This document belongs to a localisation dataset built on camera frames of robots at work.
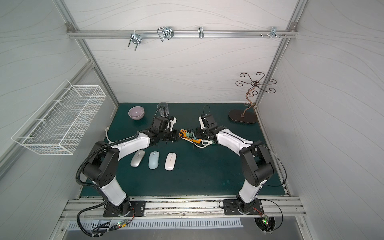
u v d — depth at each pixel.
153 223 0.70
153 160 0.88
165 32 0.77
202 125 0.77
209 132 0.70
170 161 0.88
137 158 0.89
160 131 0.73
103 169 0.46
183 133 0.90
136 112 1.11
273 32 0.77
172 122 0.83
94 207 0.61
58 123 0.68
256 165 0.47
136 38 0.78
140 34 0.83
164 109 1.07
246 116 1.11
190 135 0.93
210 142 0.98
